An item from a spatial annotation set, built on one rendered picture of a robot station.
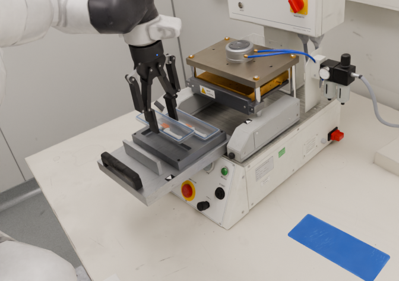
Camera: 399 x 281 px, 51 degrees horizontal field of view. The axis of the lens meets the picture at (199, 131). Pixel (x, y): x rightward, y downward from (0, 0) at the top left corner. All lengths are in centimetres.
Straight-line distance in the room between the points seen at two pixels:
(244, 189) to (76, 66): 163
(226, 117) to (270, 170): 21
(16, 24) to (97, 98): 205
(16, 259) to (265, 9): 92
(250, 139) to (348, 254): 37
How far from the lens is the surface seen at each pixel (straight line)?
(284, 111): 115
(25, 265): 67
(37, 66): 248
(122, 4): 82
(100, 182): 142
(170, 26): 92
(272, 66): 113
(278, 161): 121
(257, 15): 129
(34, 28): 66
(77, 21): 86
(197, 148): 104
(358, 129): 152
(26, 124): 258
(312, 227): 116
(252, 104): 109
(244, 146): 106
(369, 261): 111
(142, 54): 94
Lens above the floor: 161
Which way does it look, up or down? 34 degrees down
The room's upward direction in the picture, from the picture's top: 9 degrees counter-clockwise
